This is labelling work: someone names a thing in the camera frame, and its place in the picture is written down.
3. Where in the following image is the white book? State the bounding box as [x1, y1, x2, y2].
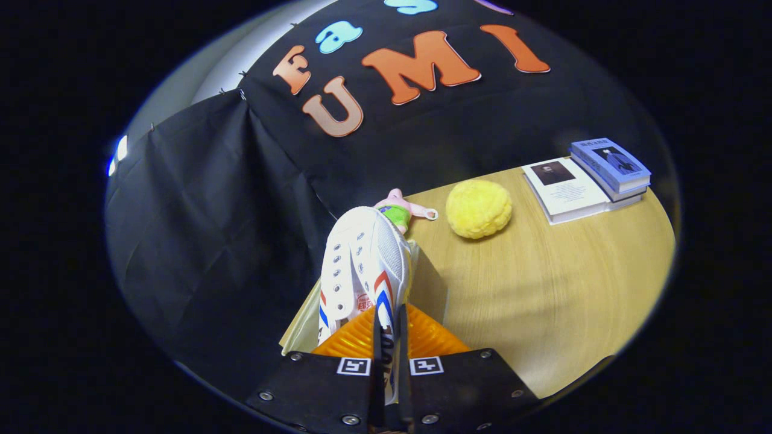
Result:
[521, 157, 644, 226]

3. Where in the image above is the white canvas shoe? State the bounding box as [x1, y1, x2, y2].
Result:
[317, 206, 414, 406]

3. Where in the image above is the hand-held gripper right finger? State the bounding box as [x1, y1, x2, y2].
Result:
[398, 303, 541, 434]

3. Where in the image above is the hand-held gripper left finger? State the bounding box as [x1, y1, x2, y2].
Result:
[244, 303, 387, 434]

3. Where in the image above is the brown fabric storage box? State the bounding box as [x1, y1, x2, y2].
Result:
[279, 238, 451, 357]

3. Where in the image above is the yellow plush ball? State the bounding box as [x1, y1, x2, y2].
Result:
[445, 180, 514, 241]

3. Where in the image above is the pink green plush toy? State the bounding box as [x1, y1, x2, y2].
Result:
[374, 188, 440, 235]

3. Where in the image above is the large ceiling light panel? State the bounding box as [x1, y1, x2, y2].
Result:
[108, 135, 129, 177]

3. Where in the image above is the black backdrop cloth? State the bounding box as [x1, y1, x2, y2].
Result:
[106, 0, 677, 398]

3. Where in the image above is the blue book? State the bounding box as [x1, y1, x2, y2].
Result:
[568, 138, 653, 203]

